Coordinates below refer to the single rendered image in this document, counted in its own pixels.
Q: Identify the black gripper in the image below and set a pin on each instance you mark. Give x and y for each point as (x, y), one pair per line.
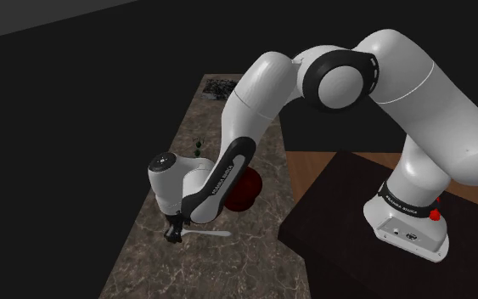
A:
(175, 227)

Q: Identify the white spoon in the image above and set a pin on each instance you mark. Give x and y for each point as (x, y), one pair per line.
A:
(209, 233)

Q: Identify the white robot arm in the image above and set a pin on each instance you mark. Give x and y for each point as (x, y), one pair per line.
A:
(429, 112)

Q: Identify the dark red bowl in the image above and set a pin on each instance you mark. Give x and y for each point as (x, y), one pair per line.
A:
(245, 190)

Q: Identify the small dark green plant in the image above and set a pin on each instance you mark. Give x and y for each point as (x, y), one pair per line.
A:
(198, 148)

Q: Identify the dark speckled mat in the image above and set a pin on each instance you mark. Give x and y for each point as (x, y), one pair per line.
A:
(218, 89)

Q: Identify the dark robot stand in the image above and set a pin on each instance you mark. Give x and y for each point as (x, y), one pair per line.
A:
(346, 248)

